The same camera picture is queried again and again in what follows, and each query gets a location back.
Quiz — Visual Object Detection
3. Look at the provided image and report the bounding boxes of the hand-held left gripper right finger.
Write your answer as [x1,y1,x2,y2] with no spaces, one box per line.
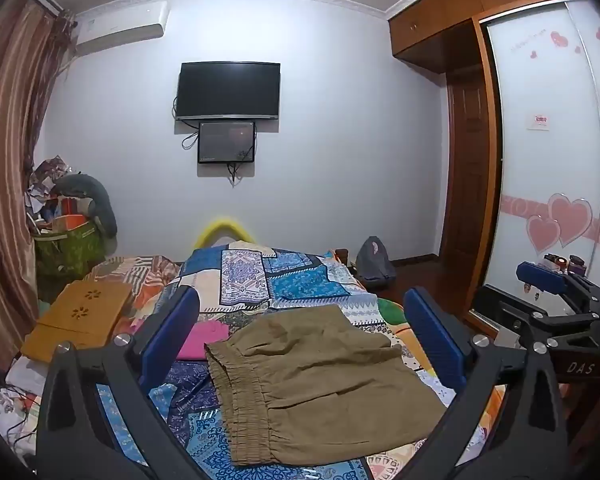
[402,287,569,480]

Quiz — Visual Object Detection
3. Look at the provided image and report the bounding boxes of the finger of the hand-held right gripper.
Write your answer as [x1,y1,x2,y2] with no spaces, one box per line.
[515,261,600,312]
[472,284,600,347]

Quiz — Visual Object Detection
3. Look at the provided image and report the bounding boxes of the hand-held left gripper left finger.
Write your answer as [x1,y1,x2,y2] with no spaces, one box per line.
[35,285,207,480]

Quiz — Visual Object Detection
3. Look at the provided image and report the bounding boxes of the khaki pants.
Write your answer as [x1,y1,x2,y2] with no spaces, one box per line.
[204,303,447,467]

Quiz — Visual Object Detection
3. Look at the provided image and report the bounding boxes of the pink cloth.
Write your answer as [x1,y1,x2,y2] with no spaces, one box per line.
[176,321,229,361]

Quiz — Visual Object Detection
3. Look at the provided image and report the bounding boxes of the orange striped blanket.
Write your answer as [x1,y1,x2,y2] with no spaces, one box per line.
[82,255,183,321]

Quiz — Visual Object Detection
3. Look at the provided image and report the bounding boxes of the grey backpack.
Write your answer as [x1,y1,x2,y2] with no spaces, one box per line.
[355,236,397,288]

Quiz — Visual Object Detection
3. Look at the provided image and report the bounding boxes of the bamboo lap table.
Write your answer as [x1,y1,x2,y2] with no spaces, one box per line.
[20,281,133,364]

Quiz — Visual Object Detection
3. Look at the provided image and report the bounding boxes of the blue patchwork bedspread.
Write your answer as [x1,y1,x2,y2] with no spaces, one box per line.
[92,240,498,480]

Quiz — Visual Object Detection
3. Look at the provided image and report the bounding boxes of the white heart-print wardrobe door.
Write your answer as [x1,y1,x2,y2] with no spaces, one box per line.
[472,0,600,331]

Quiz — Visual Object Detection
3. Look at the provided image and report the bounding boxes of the grey plush pillow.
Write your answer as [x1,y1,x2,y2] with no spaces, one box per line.
[57,174,118,238]

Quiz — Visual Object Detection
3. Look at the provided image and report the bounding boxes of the white printed cloth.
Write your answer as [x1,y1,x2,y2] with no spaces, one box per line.
[0,355,48,458]

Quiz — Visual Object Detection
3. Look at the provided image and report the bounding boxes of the pile of clutter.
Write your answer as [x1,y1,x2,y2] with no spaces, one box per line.
[24,156,98,235]

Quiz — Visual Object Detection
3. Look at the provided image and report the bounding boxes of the striped brown curtain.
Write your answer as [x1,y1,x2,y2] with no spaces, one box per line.
[0,0,76,371]

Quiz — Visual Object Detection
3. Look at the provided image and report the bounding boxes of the wooden overhead cabinet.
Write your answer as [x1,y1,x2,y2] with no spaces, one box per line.
[387,0,583,63]

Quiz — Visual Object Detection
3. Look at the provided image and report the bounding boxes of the white air conditioner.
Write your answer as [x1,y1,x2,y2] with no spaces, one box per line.
[72,1,170,57]

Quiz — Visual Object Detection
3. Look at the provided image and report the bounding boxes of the yellow bed rail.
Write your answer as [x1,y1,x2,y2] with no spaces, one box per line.
[194,216,256,251]

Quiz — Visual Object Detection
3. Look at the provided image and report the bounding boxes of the small black wall screen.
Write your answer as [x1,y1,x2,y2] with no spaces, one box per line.
[197,121,257,165]

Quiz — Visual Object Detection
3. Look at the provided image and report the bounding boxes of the black wall television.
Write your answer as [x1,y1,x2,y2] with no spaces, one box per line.
[175,62,281,122]

